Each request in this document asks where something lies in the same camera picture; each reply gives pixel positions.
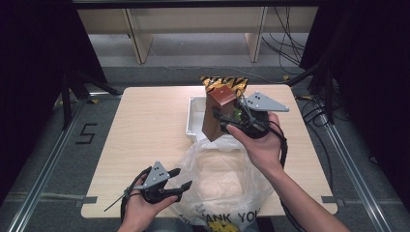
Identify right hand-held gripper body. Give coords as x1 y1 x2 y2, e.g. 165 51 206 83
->
237 91 290 140

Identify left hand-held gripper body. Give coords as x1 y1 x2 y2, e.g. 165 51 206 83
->
140 159 179 205

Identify brown drink carton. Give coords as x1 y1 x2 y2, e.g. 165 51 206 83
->
201 84 239 143

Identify white plastic bin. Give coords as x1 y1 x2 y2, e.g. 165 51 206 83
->
186 96 246 151

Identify clear plastic bag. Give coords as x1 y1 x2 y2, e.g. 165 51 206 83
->
167 138 276 232

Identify black yellow chip bag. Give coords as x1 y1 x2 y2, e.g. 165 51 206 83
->
200 75 249 99

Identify person's left hand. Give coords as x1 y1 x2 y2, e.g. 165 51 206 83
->
123 188 179 232

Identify person's right hand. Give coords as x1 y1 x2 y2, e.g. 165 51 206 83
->
225 111 287 175

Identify black metal stand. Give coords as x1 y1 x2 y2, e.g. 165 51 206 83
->
60 69 123 131
285 61 337 126

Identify grey tape strip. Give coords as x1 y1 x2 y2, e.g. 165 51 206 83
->
322 195 345 207
74 195 99 208

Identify beige wooden desk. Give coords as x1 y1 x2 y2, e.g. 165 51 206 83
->
72 0 323 65

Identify black curtain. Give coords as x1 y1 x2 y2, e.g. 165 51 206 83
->
0 0 108 197
299 0 410 202

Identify left hand-held gripper cable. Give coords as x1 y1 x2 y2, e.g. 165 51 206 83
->
120 165 153 224

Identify hand-held gripper cable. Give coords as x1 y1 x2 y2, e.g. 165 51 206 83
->
120 165 153 224
266 120 308 232

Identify black cable tie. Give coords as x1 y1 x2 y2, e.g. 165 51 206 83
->
103 192 132 213

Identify right hand-held gripper cable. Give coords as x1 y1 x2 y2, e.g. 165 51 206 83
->
266 120 308 232

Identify black floor cables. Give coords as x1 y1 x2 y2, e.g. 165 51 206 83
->
298 95 344 129

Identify black hanging cables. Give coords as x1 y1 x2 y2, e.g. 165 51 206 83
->
260 6 308 75

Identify aluminium floor rail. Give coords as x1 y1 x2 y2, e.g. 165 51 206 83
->
6 96 91 232
318 122 394 232

